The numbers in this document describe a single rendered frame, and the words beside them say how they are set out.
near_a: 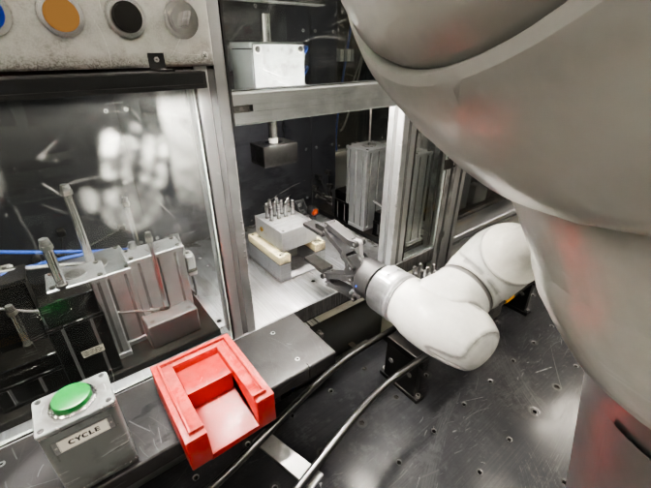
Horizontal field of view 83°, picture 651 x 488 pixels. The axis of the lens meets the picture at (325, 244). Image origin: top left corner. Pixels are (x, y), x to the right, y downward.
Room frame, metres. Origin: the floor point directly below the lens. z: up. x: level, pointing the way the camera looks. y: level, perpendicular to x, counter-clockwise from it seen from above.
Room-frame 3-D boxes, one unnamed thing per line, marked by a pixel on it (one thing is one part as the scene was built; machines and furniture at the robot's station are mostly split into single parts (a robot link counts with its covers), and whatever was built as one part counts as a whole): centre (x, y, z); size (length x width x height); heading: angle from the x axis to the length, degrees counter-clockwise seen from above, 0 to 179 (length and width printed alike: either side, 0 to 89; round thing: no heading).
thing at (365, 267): (0.59, -0.07, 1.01); 0.09 x 0.07 x 0.08; 37
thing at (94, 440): (0.30, 0.30, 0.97); 0.08 x 0.08 x 0.12; 38
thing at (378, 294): (0.54, -0.12, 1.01); 0.09 x 0.06 x 0.09; 127
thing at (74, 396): (0.29, 0.29, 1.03); 0.04 x 0.04 x 0.02
